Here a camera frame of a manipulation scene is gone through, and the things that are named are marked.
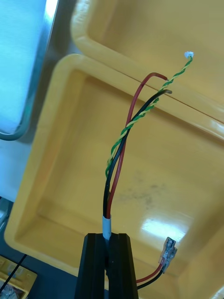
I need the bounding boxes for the thin black cable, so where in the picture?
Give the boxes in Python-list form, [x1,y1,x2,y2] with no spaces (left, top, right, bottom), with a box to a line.
[0,254,28,292]

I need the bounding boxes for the red black green-yellow wire harness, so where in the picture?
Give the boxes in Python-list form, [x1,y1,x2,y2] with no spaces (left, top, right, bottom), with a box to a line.
[103,50,195,291]

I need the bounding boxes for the steel tray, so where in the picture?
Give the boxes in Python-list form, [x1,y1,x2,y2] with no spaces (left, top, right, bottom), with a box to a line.
[0,0,79,142]

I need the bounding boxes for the yellow box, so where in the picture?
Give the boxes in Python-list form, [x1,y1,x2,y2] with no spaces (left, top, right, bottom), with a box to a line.
[0,255,38,299]

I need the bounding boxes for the yellow-orange plastic bin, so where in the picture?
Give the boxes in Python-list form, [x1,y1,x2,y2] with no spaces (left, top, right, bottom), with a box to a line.
[70,0,224,123]
[4,53,224,299]

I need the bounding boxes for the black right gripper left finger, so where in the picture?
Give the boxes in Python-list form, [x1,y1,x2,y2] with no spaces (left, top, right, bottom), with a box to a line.
[74,233,110,299]

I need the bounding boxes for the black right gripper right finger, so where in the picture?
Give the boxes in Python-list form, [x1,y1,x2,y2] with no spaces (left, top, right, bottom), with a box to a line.
[106,233,140,299]

